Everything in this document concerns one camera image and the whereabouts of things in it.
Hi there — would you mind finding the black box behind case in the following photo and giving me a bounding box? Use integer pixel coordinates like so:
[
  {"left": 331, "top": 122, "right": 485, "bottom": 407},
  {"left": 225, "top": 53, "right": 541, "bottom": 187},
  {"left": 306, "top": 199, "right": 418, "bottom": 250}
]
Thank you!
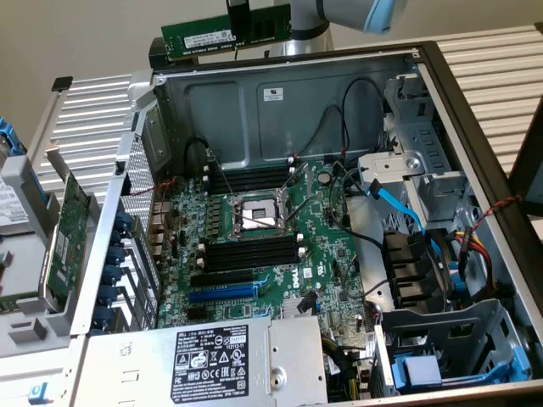
[{"left": 148, "top": 36, "right": 200, "bottom": 71}]

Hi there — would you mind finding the blue plastic disk carrier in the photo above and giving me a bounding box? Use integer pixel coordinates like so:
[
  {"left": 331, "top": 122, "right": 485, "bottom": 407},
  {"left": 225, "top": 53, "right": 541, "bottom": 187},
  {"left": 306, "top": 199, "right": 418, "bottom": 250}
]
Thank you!
[{"left": 392, "top": 347, "right": 531, "bottom": 393}]

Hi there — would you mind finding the grey parts rack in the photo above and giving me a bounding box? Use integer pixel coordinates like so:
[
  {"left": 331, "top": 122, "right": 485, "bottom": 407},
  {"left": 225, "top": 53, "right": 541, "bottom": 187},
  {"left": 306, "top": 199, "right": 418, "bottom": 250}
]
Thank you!
[{"left": 0, "top": 154, "right": 103, "bottom": 360}]

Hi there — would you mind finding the black fan shroud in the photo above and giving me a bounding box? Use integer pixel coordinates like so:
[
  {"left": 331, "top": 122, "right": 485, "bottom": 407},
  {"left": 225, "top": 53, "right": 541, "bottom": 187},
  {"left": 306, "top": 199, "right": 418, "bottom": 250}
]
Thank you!
[{"left": 381, "top": 228, "right": 451, "bottom": 313}]

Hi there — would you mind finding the silver hard disk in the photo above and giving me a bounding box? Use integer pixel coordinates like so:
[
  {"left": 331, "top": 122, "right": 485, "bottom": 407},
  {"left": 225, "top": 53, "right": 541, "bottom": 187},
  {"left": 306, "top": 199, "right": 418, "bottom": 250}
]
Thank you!
[{"left": 0, "top": 176, "right": 31, "bottom": 235}]

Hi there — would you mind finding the black fan wire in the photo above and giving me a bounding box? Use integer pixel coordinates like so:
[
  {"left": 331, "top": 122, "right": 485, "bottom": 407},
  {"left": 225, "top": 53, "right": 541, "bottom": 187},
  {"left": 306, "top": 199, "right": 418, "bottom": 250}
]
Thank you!
[{"left": 328, "top": 167, "right": 385, "bottom": 251}]

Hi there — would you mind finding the blue SATA wire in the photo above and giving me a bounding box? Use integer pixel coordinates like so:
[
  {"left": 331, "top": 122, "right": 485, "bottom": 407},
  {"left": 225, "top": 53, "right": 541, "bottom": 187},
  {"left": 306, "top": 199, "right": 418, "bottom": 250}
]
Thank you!
[{"left": 367, "top": 177, "right": 446, "bottom": 272}]

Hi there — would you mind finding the thin metal locking lever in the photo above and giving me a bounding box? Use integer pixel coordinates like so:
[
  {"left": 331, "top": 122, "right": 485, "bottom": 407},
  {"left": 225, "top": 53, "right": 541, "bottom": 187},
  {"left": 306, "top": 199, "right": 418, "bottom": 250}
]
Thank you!
[
  {"left": 284, "top": 198, "right": 314, "bottom": 225},
  {"left": 211, "top": 153, "right": 235, "bottom": 198}
]

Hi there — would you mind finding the green graphics card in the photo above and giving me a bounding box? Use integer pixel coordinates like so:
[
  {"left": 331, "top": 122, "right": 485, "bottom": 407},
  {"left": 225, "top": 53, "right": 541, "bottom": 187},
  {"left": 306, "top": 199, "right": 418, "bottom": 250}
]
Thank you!
[{"left": 37, "top": 148, "right": 92, "bottom": 313}]

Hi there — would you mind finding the blue square button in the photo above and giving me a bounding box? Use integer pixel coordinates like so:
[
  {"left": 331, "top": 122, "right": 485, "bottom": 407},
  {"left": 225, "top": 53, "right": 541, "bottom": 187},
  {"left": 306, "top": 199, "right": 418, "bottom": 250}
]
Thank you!
[{"left": 28, "top": 382, "right": 50, "bottom": 404}]

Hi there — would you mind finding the CPU socket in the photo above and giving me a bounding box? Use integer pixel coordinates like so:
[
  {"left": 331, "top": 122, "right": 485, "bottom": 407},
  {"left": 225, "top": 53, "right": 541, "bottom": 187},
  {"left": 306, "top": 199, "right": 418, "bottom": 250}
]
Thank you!
[{"left": 227, "top": 186, "right": 296, "bottom": 243}]

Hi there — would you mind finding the yellow red power wire bundle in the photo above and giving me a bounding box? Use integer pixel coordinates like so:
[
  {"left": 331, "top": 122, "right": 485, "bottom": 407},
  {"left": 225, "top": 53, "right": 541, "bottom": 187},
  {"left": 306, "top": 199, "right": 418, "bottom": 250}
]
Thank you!
[{"left": 451, "top": 226, "right": 512, "bottom": 300}]

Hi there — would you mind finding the grey disk bay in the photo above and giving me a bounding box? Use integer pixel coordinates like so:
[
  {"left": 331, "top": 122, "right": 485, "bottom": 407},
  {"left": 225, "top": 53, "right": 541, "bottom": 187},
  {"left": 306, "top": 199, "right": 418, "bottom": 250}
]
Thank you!
[{"left": 372, "top": 298, "right": 534, "bottom": 395}]

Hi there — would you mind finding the green Dell motherboard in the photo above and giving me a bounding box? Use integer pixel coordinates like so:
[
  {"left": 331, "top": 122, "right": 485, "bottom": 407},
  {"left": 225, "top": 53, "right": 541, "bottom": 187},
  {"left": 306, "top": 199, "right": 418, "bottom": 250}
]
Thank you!
[{"left": 156, "top": 159, "right": 379, "bottom": 398}]

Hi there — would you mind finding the metal socket cover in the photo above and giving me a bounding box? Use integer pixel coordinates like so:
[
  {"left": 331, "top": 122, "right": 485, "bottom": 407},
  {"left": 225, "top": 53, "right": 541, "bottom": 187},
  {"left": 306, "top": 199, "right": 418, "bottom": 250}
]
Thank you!
[{"left": 279, "top": 161, "right": 315, "bottom": 203}]

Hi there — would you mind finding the black power supply label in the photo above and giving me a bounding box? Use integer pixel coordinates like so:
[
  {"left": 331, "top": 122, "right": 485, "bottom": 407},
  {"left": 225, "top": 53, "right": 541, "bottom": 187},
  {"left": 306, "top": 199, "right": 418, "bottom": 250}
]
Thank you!
[{"left": 170, "top": 324, "right": 250, "bottom": 404}]

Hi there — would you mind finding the open metal PC case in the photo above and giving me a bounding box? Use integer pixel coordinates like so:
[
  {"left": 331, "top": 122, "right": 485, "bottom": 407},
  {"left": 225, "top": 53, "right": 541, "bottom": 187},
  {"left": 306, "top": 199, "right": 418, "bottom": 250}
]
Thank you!
[{"left": 70, "top": 40, "right": 543, "bottom": 407}]

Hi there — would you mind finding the short black looped wire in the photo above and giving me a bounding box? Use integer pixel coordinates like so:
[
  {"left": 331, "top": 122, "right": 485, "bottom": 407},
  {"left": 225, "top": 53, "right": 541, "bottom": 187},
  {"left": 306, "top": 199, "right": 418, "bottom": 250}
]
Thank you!
[{"left": 184, "top": 137, "right": 213, "bottom": 179}]

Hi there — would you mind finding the silver disk bay cage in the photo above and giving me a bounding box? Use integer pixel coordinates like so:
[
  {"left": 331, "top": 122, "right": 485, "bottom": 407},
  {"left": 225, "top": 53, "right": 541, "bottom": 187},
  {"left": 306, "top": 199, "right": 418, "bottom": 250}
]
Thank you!
[{"left": 355, "top": 71, "right": 480, "bottom": 226}]

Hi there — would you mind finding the silver chipset heatsink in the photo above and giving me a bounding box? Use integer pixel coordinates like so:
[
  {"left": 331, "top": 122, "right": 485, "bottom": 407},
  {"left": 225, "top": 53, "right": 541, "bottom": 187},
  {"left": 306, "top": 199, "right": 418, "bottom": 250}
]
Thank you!
[{"left": 282, "top": 296, "right": 322, "bottom": 319}]

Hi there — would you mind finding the power supply wire bundle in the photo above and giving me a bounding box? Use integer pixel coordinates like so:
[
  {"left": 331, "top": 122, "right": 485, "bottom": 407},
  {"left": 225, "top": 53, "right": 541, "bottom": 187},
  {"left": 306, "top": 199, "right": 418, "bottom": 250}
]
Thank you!
[{"left": 321, "top": 334, "right": 362, "bottom": 398}]

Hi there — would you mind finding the green RAM stick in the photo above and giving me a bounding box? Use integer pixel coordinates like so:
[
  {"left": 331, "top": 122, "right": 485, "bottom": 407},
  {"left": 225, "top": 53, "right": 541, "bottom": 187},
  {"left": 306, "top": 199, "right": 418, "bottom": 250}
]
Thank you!
[
  {"left": 160, "top": 14, "right": 294, "bottom": 60},
  {"left": 0, "top": 291, "right": 40, "bottom": 315}
]

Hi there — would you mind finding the metal rear port stack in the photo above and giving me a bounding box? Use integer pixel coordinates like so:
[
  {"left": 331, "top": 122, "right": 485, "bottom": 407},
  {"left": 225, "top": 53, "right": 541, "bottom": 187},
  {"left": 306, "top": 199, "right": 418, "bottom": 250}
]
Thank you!
[{"left": 148, "top": 201, "right": 176, "bottom": 258}]

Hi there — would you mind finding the red black twisted wire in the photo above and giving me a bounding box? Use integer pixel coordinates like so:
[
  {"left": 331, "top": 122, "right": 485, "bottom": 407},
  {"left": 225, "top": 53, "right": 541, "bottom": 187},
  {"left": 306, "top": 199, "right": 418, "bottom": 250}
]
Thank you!
[
  {"left": 126, "top": 176, "right": 179, "bottom": 255},
  {"left": 469, "top": 194, "right": 525, "bottom": 233}
]

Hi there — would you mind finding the long black expansion slot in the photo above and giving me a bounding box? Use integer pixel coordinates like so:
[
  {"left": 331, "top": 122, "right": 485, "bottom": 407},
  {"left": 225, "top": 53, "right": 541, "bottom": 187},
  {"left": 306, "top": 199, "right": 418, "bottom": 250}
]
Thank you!
[{"left": 189, "top": 269, "right": 255, "bottom": 288}]

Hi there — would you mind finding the silver power supply unit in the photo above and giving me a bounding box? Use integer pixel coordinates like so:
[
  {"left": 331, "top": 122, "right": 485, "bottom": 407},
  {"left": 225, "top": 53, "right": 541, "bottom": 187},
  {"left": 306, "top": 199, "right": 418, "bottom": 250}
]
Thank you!
[{"left": 71, "top": 315, "right": 330, "bottom": 407}]

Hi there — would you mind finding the blue plastic disk bracket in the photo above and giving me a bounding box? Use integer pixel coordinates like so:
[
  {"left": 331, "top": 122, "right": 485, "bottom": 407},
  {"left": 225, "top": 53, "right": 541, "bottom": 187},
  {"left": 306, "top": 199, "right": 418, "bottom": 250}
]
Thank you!
[{"left": 0, "top": 117, "right": 27, "bottom": 159}]

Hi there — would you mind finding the blue expansion slot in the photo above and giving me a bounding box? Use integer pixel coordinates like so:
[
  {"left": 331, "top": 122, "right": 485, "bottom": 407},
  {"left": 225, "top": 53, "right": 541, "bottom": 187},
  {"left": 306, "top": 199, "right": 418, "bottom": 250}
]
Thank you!
[{"left": 188, "top": 283, "right": 260, "bottom": 304}]

